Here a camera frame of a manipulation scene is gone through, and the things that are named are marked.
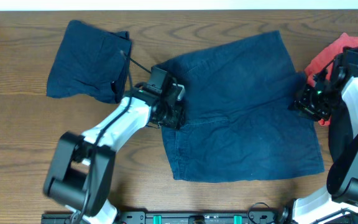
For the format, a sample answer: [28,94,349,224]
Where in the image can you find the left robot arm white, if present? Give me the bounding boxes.
[43,84,185,223]

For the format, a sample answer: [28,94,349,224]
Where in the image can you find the navy blue shorts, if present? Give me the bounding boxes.
[160,31,324,183]

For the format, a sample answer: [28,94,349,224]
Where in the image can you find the red garment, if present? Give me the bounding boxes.
[303,32,358,126]

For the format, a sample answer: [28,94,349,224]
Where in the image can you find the folded navy cloth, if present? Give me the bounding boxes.
[46,20,132,104]

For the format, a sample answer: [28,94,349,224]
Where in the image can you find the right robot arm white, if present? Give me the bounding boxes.
[278,47,358,223]

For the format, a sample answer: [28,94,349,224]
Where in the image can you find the black garment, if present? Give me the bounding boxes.
[328,45,358,172]

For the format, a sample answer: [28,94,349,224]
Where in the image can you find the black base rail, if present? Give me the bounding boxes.
[40,202,295,224]

